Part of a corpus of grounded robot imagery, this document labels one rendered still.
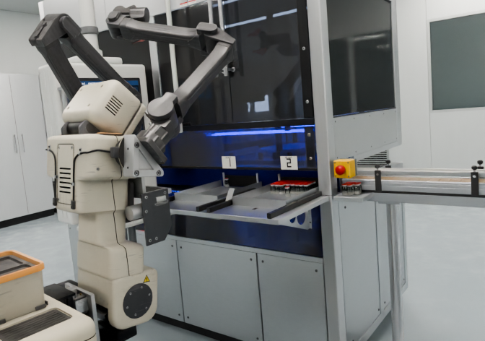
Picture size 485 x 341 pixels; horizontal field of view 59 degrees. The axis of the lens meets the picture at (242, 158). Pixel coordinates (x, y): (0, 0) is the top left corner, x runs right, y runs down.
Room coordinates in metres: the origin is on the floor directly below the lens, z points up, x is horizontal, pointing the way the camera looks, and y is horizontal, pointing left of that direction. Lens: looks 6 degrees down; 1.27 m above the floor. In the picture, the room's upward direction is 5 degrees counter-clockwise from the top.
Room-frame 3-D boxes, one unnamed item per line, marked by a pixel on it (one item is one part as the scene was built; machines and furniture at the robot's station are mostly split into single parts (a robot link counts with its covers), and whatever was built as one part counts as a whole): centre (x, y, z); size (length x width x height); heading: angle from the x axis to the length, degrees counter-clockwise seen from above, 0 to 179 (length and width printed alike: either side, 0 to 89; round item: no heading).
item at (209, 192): (2.02, 0.12, 0.90); 0.34 x 0.26 x 0.04; 143
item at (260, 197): (1.82, -0.15, 0.90); 0.34 x 0.26 x 0.04; 143
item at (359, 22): (2.17, -0.65, 1.50); 0.85 x 0.01 x 0.59; 143
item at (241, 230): (2.41, 0.48, 0.73); 1.98 x 0.01 x 0.25; 53
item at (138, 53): (2.55, 0.64, 1.50); 0.49 x 0.01 x 0.59; 53
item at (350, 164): (1.76, -0.42, 0.99); 0.08 x 0.07 x 0.07; 143
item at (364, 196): (1.79, -0.46, 0.87); 0.14 x 0.13 x 0.02; 143
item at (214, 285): (2.79, 0.16, 0.44); 2.06 x 1.00 x 0.88; 53
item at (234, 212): (1.87, 0.03, 0.87); 0.70 x 0.48 x 0.02; 53
